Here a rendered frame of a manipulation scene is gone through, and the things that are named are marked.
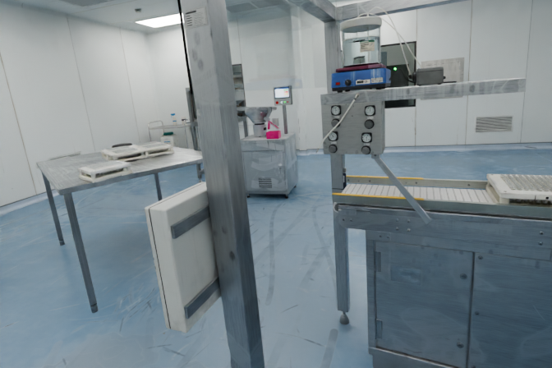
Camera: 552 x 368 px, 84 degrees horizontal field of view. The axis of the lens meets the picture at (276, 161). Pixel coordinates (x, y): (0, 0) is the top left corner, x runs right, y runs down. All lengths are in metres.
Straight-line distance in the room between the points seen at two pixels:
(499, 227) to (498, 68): 5.50
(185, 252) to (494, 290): 1.16
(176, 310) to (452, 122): 6.17
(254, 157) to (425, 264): 2.79
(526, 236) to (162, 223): 1.13
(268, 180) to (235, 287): 3.17
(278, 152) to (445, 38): 3.94
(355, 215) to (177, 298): 0.83
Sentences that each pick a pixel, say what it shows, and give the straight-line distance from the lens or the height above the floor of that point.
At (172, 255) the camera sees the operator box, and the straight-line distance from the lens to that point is 0.62.
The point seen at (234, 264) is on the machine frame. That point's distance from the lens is 0.69.
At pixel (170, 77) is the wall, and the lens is 7.71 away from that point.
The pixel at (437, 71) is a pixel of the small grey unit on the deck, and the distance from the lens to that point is 1.23.
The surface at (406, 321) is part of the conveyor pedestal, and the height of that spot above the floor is 0.30.
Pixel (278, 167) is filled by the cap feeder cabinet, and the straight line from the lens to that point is 3.76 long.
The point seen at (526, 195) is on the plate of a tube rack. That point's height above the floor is 0.89.
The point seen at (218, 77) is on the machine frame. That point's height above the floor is 1.32.
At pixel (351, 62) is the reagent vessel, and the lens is 1.24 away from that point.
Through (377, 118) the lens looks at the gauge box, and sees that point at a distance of 1.15.
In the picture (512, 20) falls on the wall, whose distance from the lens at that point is 6.77.
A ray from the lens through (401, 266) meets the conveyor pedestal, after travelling 1.43.
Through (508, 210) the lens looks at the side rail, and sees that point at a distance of 1.28.
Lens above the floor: 1.28
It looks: 12 degrees down
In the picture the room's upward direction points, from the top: 5 degrees counter-clockwise
